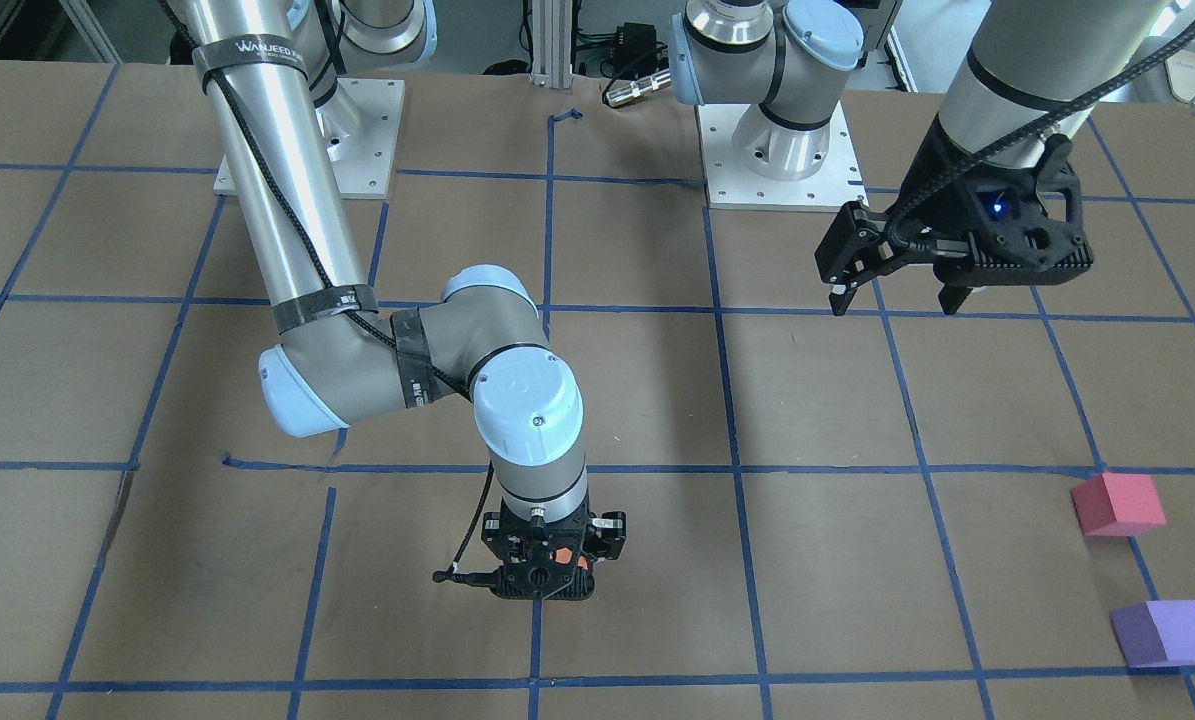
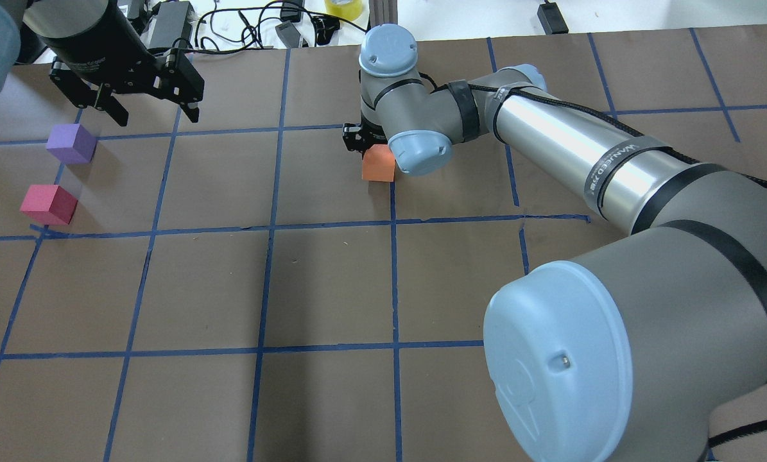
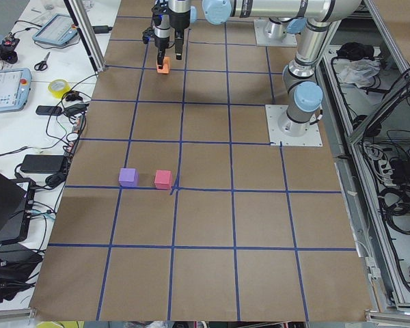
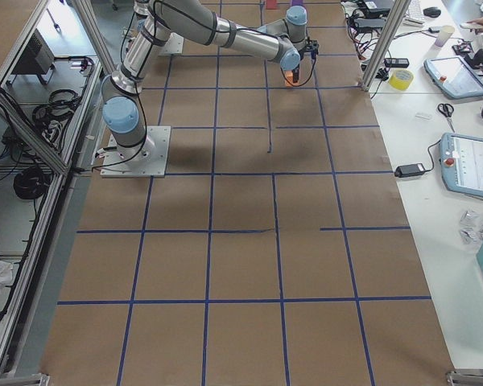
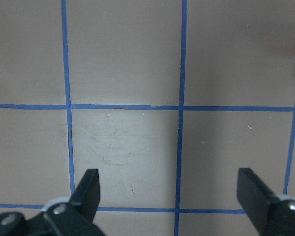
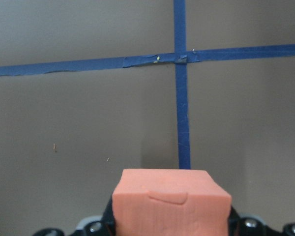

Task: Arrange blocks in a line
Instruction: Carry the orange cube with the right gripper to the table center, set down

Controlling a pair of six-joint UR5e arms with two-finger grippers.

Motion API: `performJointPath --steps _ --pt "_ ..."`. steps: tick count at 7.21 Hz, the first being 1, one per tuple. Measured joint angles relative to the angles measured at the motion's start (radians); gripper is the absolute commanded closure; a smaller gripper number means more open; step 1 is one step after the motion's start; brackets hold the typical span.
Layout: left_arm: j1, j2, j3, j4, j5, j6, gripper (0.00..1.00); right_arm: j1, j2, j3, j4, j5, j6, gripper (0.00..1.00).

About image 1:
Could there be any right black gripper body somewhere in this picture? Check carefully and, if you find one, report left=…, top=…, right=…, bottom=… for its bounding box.
left=502, top=496, right=592, bottom=546

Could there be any orange foam cube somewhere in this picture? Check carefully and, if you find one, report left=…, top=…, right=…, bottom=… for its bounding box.
left=551, top=547, right=592, bottom=571

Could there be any aluminium frame post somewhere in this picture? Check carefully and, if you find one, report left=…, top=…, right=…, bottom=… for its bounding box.
left=528, top=0, right=575, bottom=92

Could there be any red foam cube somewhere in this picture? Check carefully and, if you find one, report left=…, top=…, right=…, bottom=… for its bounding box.
left=1071, top=470, right=1168, bottom=537

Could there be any purple foam cube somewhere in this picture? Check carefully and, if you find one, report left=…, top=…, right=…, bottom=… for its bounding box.
left=1110, top=599, right=1195, bottom=667

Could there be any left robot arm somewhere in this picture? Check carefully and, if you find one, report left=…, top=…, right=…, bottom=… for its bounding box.
left=670, top=1, right=1195, bottom=316

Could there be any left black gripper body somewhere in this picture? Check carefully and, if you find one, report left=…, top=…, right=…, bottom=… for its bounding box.
left=882, top=117, right=986, bottom=251

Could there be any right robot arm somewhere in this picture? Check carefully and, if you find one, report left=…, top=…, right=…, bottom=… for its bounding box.
left=163, top=1, right=626, bottom=562

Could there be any silver cable connector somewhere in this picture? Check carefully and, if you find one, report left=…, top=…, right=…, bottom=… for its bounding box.
left=601, top=69, right=673, bottom=109

